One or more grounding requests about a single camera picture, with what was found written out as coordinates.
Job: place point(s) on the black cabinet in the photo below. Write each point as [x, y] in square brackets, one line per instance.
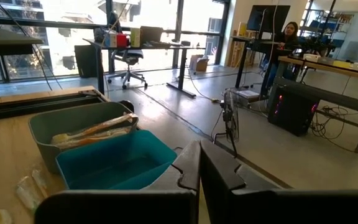
[85, 62]

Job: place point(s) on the black aluminium frame rail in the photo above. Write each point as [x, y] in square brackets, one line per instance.
[42, 104]

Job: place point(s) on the dark laptop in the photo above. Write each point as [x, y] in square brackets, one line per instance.
[151, 34]

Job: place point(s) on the wooden boards stack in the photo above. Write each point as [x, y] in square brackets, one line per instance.
[241, 46]

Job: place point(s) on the office chair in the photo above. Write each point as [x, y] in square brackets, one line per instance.
[129, 56]

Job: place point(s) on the grey plastic bin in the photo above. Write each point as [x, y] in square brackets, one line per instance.
[73, 119]

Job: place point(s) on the black computer tower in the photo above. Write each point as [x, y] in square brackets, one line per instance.
[291, 112]

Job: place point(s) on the wooden top workbench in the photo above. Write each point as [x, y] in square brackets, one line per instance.
[322, 67]

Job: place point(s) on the black floor fan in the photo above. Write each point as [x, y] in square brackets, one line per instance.
[230, 115]

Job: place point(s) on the blue plastic bin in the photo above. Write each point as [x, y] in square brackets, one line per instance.
[120, 168]

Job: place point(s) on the black computer monitor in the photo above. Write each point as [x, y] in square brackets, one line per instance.
[266, 18]

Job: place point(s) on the red box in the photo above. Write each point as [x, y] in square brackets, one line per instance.
[122, 40]

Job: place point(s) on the white and blue box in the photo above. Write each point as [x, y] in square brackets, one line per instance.
[110, 40]

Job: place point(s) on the green toothbrush in clear wrapper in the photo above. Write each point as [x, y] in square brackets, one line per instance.
[26, 194]

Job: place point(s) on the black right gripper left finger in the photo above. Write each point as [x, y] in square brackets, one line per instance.
[129, 207]

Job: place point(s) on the person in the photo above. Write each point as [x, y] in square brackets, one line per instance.
[289, 34]

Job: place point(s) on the pale green carton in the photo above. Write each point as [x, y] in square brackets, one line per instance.
[135, 37]

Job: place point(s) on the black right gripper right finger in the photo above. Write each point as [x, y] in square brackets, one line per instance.
[275, 208]

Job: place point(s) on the cardboard box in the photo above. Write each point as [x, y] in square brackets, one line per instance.
[201, 64]

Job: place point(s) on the black standing desk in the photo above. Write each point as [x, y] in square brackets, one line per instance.
[183, 68]

